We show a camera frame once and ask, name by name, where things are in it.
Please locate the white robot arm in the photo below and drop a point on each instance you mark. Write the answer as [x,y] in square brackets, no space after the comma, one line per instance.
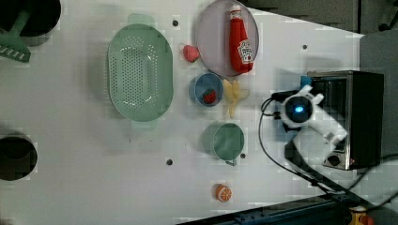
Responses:
[319,132]

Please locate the red ketchup bottle toy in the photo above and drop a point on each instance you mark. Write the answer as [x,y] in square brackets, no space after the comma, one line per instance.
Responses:
[240,49]

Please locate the black pot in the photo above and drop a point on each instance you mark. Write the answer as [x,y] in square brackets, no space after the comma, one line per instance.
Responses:
[18,158]
[41,23]

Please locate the green perforated colander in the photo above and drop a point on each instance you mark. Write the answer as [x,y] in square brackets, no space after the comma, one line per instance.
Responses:
[140,72]

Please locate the orange slice toy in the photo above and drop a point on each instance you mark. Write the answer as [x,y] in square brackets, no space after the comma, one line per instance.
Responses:
[223,193]

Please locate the black pot top left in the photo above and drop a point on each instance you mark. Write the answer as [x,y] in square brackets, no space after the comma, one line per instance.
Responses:
[41,23]

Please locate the pink strawberry toy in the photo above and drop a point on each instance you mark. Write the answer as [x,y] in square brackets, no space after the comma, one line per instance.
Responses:
[191,53]

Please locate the black pot lower left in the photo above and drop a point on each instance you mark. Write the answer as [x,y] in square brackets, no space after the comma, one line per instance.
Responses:
[18,158]

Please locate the red strawberry in bowl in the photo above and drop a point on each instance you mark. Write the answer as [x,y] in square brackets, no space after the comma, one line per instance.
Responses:
[209,96]

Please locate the blue frame rail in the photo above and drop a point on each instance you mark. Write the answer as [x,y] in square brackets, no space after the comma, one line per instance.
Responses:
[328,209]

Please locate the orange red button box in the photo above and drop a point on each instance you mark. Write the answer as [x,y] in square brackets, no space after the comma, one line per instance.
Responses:
[359,216]

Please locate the green spatula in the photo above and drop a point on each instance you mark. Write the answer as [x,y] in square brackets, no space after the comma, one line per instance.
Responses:
[11,43]

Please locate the grey round plate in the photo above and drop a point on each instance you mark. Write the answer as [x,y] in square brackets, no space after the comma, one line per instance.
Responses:
[212,35]

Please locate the peeled banana toy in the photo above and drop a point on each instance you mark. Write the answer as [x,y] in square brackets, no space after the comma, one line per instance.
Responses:
[233,94]

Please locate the blue small bowl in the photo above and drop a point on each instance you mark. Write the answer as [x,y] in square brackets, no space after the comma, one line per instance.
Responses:
[201,83]

